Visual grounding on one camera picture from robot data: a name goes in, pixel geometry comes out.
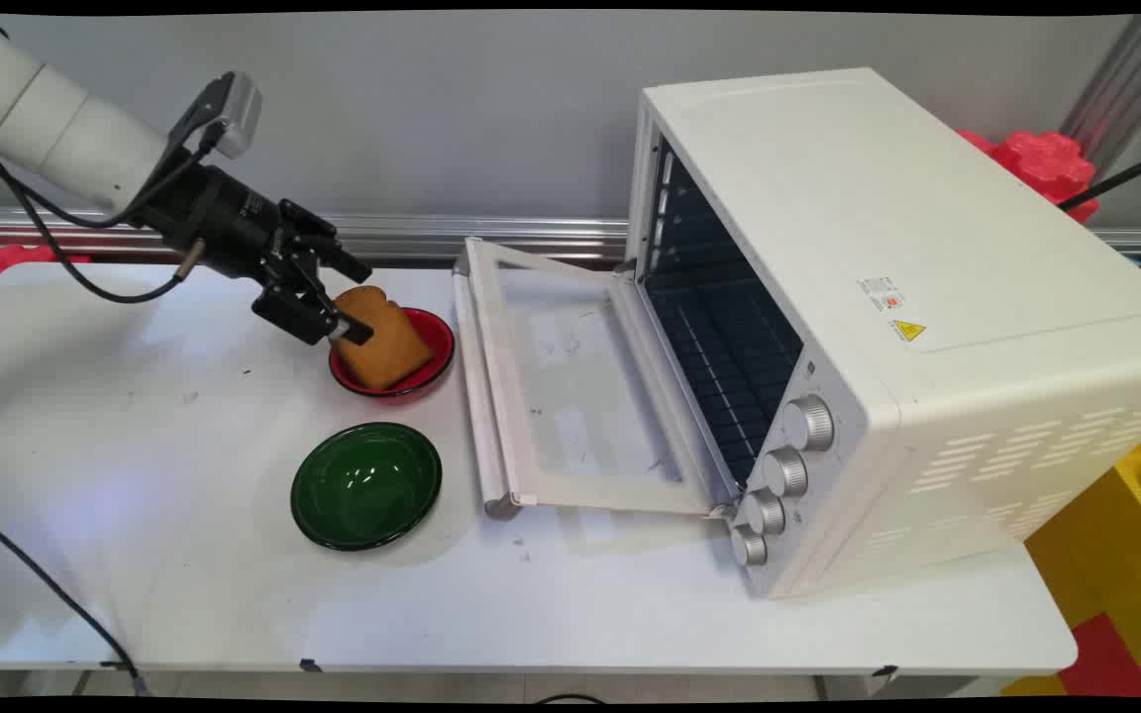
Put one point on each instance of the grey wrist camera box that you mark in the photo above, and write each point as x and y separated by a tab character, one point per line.
226	112

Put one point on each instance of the green plate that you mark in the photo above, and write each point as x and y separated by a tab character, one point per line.
365	485

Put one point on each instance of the yellow foam block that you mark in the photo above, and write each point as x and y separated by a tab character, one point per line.
1120	555

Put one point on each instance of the white toaster oven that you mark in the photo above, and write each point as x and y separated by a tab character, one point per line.
927	327

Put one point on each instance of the aluminium rail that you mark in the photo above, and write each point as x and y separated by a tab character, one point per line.
432	236

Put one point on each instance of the brown toast bread slice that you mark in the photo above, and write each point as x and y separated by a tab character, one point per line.
382	339

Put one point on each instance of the silver oven knob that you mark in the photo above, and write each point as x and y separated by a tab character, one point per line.
810	423
749	545
763	512
786	471

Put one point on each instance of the red plastic object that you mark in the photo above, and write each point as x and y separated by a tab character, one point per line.
1	263

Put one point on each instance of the aluminium post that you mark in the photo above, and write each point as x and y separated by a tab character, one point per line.
1125	79

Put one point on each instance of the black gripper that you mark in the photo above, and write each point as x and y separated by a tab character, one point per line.
224	223

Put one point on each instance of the red plastic toy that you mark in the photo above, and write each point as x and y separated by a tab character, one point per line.
1046	163

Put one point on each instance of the red floor mat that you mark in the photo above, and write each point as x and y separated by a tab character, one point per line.
1105	659

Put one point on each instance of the red plate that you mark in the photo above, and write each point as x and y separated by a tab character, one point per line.
422	366

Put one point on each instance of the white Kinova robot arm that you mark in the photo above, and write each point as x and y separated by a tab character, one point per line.
46	121

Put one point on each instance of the white oven door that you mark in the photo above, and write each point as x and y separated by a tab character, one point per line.
570	386

